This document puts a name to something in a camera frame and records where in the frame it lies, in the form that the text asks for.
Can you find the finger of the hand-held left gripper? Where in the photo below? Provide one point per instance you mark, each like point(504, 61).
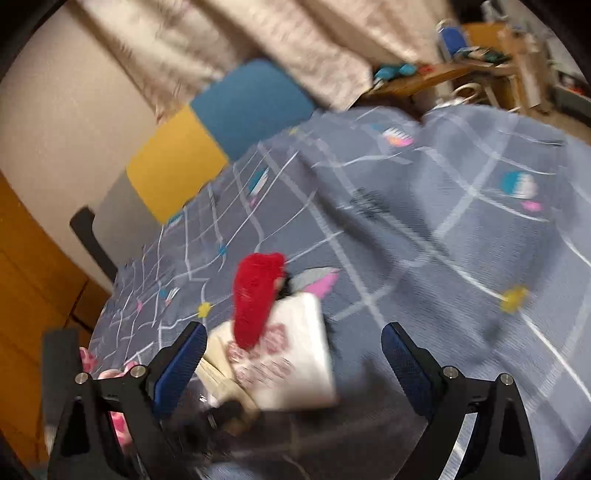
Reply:
point(60, 355)

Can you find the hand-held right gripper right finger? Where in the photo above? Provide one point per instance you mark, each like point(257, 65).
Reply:
point(408, 369)

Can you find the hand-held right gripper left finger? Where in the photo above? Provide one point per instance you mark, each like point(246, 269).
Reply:
point(178, 369)

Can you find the cream towel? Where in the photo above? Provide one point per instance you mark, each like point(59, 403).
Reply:
point(226, 369)

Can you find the red plush ball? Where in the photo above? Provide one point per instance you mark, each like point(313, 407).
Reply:
point(254, 300)

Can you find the white packet red print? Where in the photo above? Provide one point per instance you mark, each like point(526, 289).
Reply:
point(300, 360)

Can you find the wooden wardrobe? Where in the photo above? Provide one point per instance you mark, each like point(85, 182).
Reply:
point(32, 300)

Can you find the pink spotted plush toy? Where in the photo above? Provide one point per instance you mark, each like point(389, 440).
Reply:
point(115, 424)

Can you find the grey checked bed sheet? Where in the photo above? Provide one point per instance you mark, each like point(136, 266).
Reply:
point(415, 230)

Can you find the grey yellow blue headboard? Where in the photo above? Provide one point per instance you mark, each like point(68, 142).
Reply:
point(207, 138)

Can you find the wooden side table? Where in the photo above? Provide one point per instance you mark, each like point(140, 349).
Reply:
point(438, 76)

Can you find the teal object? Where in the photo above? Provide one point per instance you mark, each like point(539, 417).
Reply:
point(395, 71)

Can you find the black bag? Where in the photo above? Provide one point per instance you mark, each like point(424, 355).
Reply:
point(485, 55)

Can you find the wooden chair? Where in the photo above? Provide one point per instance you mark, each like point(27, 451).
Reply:
point(521, 60)

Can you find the blue chair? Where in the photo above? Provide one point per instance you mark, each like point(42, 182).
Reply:
point(452, 37)

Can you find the ship print curtain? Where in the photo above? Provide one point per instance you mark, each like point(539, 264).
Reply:
point(254, 37)

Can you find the black post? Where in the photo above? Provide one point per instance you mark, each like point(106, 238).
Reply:
point(92, 244)

